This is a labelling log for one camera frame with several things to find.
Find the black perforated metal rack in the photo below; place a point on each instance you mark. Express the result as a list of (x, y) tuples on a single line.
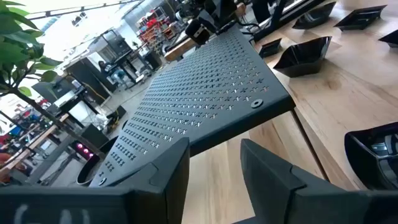
[(202, 93)]

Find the round scalloped black plate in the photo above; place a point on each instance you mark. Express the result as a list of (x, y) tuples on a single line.
[(373, 155)]

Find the small square black plate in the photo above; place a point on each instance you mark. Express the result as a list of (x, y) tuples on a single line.
[(390, 39), (360, 17), (270, 47)]

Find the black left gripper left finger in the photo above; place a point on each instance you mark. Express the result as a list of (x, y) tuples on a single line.
[(161, 186)]

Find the black cabinet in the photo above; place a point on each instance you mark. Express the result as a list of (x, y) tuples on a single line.
[(84, 77)]

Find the black device with pink lights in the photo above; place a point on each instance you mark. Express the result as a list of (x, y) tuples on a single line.
[(83, 149)]

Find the storage shelf with boxes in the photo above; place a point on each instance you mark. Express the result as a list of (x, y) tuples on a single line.
[(155, 31)]

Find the wavy square black plate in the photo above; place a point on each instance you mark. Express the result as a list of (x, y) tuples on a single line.
[(314, 15), (303, 56)]

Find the person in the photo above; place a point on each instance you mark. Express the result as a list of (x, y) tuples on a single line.
[(102, 67)]

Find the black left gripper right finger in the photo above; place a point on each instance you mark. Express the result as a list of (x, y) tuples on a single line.
[(280, 193)]

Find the green potted plant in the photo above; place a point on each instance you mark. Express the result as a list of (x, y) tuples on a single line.
[(15, 53)]

